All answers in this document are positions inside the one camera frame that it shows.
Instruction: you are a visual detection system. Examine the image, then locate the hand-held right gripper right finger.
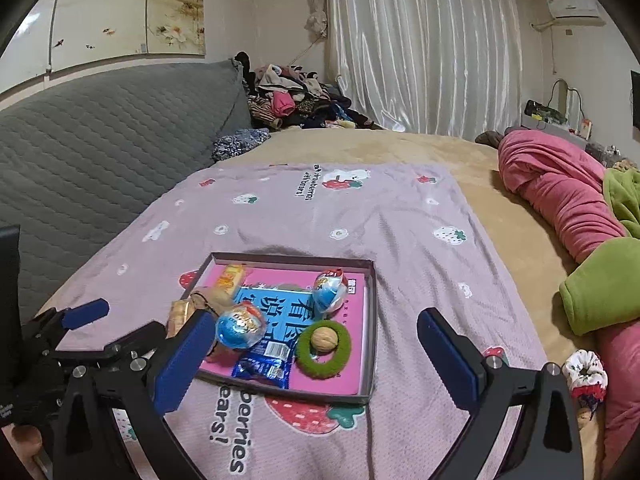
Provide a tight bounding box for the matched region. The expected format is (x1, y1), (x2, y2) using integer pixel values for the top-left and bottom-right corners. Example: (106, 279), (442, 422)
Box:
(417, 308), (586, 480)

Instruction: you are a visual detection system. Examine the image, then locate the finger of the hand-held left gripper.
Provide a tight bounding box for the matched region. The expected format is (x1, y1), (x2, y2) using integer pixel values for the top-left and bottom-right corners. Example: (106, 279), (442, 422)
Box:
(54, 321), (167, 369)
(25, 298), (110, 347)

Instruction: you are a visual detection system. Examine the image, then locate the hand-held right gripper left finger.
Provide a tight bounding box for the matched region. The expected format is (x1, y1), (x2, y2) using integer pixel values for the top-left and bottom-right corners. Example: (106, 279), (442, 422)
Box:
(52, 309), (216, 480)

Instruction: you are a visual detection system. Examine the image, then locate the clear biscuit pack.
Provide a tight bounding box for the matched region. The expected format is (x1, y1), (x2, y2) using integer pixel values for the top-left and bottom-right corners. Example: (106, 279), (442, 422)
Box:
(167, 299), (198, 338)

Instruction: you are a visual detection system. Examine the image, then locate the beige mesh bag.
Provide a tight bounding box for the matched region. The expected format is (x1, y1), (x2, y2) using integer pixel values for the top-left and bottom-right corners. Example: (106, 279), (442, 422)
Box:
(192, 285), (233, 361)

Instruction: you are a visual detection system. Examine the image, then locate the blue cookie packet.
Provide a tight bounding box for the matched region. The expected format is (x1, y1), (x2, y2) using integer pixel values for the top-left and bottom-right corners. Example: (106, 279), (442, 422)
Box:
(231, 341), (297, 390)

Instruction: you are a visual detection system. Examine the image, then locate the shallow grey cardboard box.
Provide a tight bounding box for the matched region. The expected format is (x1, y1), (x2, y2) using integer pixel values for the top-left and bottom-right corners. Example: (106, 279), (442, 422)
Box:
(180, 252), (377, 406)

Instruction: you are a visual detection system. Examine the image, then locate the yellow snack packet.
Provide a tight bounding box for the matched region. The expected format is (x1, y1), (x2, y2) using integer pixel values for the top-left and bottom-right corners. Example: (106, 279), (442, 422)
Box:
(212, 264), (248, 303)

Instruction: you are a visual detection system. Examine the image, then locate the walnut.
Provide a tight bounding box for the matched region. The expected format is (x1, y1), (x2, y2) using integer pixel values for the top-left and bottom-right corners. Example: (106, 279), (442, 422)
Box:
(310, 326), (340, 355)

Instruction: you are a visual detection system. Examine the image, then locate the green fuzzy ring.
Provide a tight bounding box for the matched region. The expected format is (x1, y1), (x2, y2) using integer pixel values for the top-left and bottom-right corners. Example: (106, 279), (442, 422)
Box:
(296, 321), (352, 381)

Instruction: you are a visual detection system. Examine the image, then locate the small blue toy egg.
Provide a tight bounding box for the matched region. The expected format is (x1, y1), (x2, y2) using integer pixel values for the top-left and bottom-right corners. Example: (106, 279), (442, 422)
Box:
(312, 269), (349, 320)

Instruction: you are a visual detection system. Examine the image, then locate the person's left hand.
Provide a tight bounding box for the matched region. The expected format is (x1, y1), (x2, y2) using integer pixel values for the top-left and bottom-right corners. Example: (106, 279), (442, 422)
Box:
(10, 424), (45, 466)

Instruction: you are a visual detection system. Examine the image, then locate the purple strawberry print blanket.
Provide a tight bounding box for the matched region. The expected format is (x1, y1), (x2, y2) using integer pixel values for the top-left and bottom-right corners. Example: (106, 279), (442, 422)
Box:
(30, 162), (551, 480)

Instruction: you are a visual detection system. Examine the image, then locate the red and white floral scrunchie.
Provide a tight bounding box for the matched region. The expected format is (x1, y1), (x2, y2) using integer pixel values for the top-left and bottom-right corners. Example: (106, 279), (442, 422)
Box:
(562, 349), (608, 413)

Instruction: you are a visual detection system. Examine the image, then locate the grey quilted headboard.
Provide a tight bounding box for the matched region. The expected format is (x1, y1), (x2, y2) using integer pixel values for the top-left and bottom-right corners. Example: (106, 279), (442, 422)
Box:
(0, 59), (251, 331)

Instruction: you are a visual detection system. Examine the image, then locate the green fleece blanket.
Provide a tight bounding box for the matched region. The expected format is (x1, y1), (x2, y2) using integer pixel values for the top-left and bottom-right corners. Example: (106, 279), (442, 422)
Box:
(559, 167), (640, 336)

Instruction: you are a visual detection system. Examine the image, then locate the pink duvet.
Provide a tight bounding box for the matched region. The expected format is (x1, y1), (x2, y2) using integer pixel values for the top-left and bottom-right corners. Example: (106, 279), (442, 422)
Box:
(497, 130), (640, 480)

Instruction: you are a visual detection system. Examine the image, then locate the tan bed sheet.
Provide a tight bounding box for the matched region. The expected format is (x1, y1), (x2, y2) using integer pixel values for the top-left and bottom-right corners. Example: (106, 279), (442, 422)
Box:
(215, 127), (608, 480)

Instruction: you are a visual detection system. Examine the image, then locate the dark floral cloth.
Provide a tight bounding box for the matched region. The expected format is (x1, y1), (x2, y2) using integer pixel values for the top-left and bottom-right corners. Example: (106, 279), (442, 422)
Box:
(211, 128), (271, 162)

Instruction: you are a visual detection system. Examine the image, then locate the dark brown cloth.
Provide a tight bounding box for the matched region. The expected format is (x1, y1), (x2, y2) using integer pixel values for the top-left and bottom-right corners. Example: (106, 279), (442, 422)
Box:
(475, 130), (508, 150)

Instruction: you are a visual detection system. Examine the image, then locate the black bag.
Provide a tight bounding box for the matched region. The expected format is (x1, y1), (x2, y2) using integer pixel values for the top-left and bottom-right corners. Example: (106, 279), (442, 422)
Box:
(524, 100), (568, 123)

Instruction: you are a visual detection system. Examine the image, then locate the white chair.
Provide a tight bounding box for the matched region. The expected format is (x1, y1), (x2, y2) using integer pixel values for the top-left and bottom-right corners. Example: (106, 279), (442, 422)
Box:
(550, 79), (593, 138)

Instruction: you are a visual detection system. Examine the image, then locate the pile of clothes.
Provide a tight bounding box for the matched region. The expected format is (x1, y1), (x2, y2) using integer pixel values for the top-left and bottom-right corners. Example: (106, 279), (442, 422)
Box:
(235, 51), (386, 131)

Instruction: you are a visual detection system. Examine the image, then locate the white curtain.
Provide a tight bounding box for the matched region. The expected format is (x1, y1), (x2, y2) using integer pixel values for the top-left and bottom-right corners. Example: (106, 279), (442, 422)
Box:
(327, 0), (521, 141)

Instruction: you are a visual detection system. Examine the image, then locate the black television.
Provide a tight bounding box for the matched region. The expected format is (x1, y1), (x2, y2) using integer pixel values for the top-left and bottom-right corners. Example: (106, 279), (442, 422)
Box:
(630, 71), (640, 141)

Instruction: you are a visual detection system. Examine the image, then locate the sheer tied curtain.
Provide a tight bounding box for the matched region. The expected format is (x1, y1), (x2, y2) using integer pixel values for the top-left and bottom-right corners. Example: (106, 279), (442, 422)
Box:
(300, 0), (332, 41)

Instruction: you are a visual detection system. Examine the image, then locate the white air conditioner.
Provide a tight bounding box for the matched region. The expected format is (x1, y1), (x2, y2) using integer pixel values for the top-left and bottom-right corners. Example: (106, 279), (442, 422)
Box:
(545, 0), (603, 23)

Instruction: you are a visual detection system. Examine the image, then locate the wall poster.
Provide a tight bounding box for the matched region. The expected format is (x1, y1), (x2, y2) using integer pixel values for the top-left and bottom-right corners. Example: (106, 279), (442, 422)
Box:
(0, 0), (207, 88)

